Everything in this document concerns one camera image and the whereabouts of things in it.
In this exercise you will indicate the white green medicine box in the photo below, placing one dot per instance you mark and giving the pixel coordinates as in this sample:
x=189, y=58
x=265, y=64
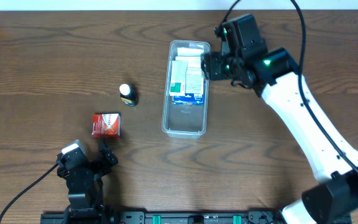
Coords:
x=178, y=78

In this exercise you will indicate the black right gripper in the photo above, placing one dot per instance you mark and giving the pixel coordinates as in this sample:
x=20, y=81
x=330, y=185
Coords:
x=214, y=66

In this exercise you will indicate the dark syrup bottle white cap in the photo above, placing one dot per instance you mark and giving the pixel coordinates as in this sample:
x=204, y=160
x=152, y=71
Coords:
x=128, y=95

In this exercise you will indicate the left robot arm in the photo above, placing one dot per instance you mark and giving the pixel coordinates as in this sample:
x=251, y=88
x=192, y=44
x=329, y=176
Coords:
x=84, y=178

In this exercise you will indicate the red Panadol box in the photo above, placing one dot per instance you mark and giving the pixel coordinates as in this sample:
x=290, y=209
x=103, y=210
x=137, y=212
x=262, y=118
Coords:
x=106, y=125

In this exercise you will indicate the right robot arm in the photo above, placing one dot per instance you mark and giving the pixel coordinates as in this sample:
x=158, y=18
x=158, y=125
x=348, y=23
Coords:
x=277, y=79

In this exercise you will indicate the blue tall medicine box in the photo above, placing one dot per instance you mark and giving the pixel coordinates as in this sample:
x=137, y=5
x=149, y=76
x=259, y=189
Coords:
x=194, y=87

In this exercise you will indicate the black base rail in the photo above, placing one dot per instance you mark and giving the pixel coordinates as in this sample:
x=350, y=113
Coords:
x=139, y=217

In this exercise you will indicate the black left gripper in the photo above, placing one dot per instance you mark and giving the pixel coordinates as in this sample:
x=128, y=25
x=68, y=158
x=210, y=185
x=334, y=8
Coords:
x=99, y=163

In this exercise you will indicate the clear plastic container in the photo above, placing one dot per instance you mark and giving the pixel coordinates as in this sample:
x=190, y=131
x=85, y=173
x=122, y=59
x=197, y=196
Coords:
x=185, y=121

